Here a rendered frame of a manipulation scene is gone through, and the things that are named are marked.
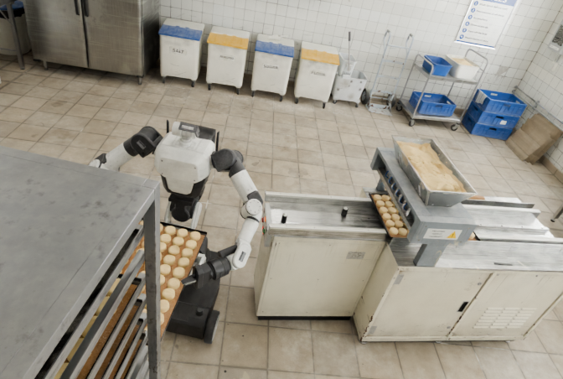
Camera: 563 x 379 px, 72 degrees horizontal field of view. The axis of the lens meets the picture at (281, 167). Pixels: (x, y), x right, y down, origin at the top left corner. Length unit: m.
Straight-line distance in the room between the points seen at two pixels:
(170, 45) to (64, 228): 4.92
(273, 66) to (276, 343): 3.80
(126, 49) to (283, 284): 3.93
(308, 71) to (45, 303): 5.12
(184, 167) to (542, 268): 2.21
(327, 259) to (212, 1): 4.48
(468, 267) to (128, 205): 2.09
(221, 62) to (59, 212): 4.85
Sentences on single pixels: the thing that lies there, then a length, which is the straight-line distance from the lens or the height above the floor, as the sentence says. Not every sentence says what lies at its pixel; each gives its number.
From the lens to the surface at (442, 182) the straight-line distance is 2.27.
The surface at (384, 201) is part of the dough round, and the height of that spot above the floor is 0.90.
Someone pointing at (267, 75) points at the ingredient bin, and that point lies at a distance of 5.60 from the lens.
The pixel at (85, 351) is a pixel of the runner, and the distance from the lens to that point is 0.91.
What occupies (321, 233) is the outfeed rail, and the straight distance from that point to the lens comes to 2.27.
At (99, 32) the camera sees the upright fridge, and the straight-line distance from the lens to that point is 5.60.
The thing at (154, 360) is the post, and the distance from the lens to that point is 1.44.
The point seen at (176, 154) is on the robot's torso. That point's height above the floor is 1.31.
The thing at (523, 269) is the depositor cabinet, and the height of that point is 0.84.
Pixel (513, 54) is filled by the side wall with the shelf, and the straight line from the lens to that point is 7.16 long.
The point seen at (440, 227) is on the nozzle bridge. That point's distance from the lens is 2.20.
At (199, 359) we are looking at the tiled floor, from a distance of 2.71.
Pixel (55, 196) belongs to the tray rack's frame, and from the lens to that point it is 0.90.
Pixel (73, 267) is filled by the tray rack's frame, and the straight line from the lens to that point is 0.76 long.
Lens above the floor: 2.38
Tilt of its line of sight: 34 degrees down
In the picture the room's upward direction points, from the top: 12 degrees clockwise
